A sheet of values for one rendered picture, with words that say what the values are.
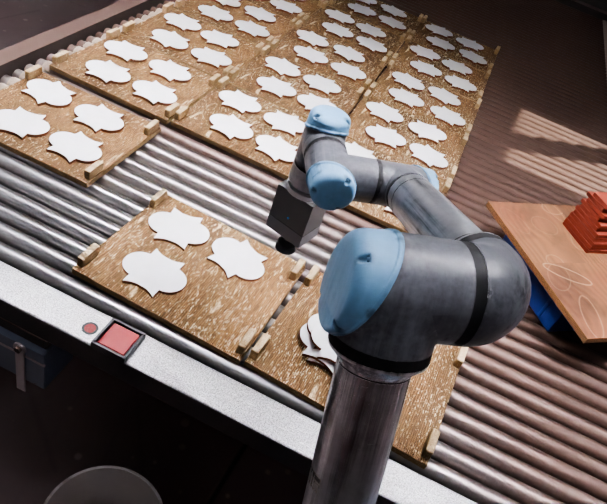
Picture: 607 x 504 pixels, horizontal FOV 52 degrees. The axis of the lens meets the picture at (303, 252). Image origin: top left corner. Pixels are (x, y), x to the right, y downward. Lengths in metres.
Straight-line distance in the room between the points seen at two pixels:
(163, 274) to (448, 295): 0.86
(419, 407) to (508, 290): 0.71
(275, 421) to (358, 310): 0.66
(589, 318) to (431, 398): 0.48
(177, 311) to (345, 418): 0.70
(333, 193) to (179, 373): 0.50
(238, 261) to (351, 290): 0.87
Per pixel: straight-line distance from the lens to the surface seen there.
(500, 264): 0.67
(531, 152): 2.56
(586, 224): 1.89
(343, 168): 0.98
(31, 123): 1.79
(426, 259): 0.63
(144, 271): 1.39
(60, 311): 1.34
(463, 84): 2.78
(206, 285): 1.39
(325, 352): 1.30
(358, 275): 0.60
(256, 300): 1.39
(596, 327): 1.65
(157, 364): 1.27
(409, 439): 1.29
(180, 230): 1.50
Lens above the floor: 1.93
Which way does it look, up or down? 40 degrees down
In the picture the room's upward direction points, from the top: 21 degrees clockwise
